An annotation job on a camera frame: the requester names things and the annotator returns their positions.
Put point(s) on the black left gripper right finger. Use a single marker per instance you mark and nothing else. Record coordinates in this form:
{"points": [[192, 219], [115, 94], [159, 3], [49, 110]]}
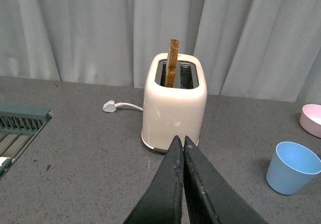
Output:
{"points": [[210, 199]]}

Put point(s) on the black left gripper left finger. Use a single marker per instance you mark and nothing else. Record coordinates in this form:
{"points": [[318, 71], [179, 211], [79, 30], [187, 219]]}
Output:
{"points": [[162, 202]]}

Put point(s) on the light blue plastic cup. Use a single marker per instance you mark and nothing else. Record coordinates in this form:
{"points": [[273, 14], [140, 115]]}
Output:
{"points": [[292, 167]]}

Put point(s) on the cream two-slot toaster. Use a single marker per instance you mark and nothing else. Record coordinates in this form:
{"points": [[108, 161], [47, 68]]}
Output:
{"points": [[168, 112]]}

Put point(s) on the white power plug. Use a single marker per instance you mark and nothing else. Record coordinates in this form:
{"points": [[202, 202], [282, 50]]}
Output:
{"points": [[109, 106]]}

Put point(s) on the pink plastic bowl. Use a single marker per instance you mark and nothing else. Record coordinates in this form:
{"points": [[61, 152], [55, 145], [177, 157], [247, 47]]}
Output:
{"points": [[310, 119]]}

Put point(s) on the brown toast slice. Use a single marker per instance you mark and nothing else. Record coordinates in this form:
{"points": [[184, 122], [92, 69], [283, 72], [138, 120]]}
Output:
{"points": [[172, 63]]}

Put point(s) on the green dish rack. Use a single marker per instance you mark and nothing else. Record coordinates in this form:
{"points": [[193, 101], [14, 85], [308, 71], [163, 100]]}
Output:
{"points": [[20, 124]]}

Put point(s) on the grey pleated curtain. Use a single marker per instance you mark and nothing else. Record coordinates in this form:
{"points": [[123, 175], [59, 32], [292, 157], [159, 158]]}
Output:
{"points": [[268, 49]]}

